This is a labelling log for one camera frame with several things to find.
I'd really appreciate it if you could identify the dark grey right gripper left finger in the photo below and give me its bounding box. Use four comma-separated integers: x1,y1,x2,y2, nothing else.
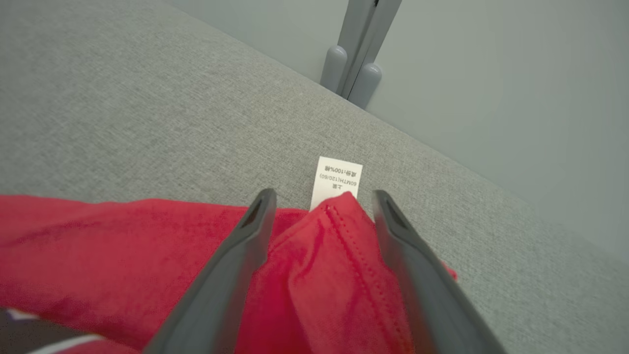
143,188,278,354

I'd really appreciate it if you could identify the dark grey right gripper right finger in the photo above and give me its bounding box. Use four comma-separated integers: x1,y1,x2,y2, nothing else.
372,190,507,354

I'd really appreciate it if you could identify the red shirt with white collar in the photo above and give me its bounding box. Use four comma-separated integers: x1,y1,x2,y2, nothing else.
0,156,458,354

